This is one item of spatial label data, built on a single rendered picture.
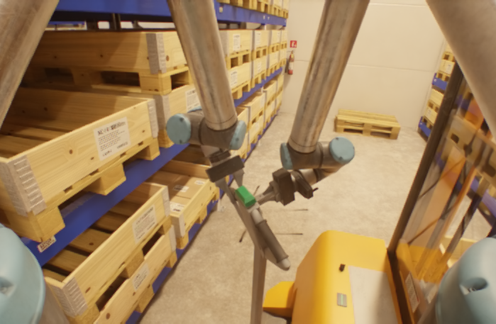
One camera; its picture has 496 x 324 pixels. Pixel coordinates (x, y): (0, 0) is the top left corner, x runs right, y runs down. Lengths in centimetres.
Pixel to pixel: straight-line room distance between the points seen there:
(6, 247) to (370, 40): 633
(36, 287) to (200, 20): 47
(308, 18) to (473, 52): 594
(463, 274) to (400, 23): 628
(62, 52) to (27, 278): 188
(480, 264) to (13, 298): 35
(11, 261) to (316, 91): 61
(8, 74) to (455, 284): 51
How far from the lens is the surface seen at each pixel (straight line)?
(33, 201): 114
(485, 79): 47
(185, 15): 55
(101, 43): 184
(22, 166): 109
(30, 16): 45
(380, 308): 131
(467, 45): 50
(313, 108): 69
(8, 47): 43
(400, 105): 672
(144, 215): 164
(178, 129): 79
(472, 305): 26
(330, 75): 64
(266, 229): 81
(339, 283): 133
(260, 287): 117
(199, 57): 58
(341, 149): 86
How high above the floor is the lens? 189
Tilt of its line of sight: 28 degrees down
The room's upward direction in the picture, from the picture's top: 2 degrees clockwise
